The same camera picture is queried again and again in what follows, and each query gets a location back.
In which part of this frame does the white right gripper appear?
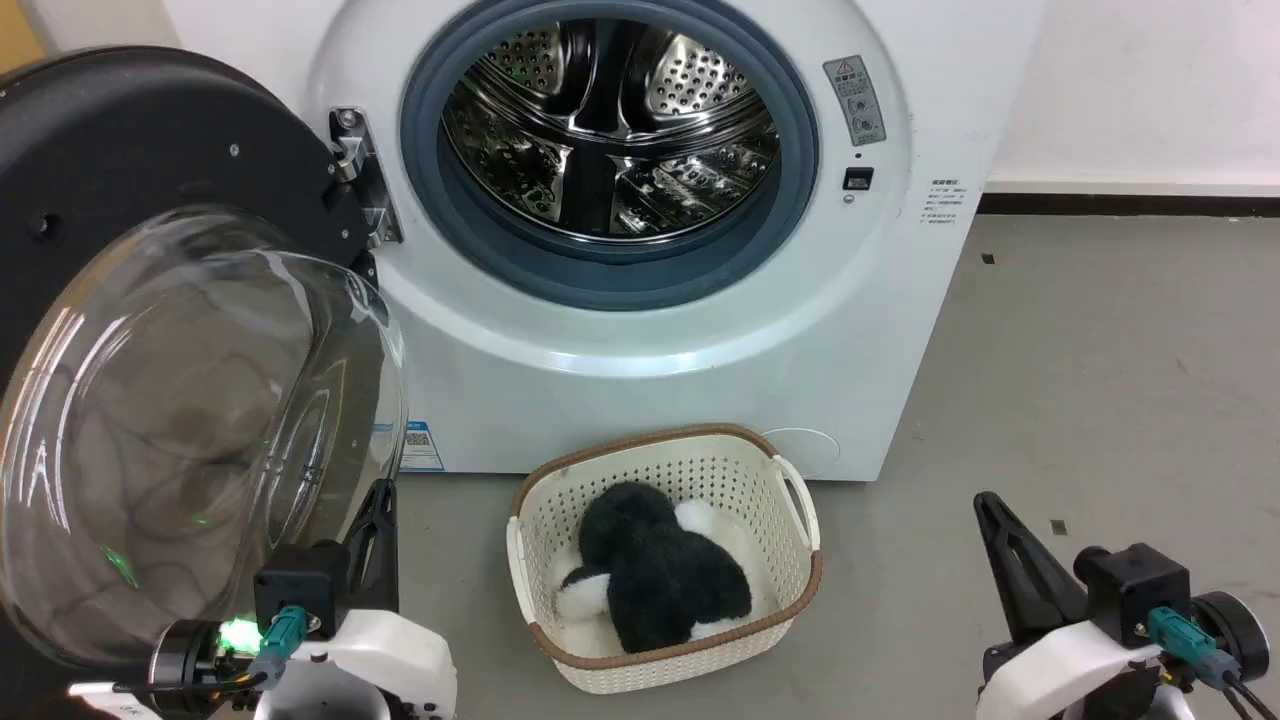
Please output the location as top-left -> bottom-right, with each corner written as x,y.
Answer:
974,490 -> 1167,720

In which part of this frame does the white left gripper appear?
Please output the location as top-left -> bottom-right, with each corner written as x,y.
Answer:
255,480 -> 458,720

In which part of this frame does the white front-load washing machine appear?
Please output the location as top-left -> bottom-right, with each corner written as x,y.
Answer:
160,0 -> 1046,483

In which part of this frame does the metal door hinge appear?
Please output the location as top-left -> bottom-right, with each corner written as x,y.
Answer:
328,107 -> 404,249

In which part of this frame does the black round glass washer door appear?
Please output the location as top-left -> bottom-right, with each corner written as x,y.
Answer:
0,45 -> 409,720

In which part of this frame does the blue white label sticker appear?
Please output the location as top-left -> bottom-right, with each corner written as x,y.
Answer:
398,420 -> 445,473

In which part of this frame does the round filter cover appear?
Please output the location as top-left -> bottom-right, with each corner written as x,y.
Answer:
763,428 -> 842,480

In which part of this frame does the black white plush toy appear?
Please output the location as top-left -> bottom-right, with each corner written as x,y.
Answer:
555,480 -> 757,656

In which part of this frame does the white perforated laundry basket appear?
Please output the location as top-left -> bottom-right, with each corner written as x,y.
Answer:
505,423 -> 824,696

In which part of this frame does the steel perforated washer drum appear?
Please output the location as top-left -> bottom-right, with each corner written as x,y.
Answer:
440,18 -> 783,242

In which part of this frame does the grey warning sticker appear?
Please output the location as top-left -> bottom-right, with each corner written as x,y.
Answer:
823,55 -> 888,148

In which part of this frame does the yellow panel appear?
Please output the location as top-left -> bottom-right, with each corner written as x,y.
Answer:
0,0 -> 47,73

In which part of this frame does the teal left cable connector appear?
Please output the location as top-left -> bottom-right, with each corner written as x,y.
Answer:
247,605 -> 308,689

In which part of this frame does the teal cable connector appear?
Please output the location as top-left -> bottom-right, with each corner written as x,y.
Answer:
247,605 -> 308,689
1147,607 -> 1241,691

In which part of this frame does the teal right cable connector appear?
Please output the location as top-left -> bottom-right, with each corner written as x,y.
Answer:
1147,607 -> 1241,691

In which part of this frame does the thin black left cable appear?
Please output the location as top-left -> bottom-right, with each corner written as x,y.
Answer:
110,672 -> 271,694

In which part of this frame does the thin black cable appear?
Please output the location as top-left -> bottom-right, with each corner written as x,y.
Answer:
1220,670 -> 1280,720
110,672 -> 271,694

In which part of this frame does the thin black right cable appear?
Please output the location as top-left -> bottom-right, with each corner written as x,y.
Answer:
1220,670 -> 1280,720

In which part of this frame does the black wall baseboard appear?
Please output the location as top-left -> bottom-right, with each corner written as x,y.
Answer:
977,192 -> 1280,219

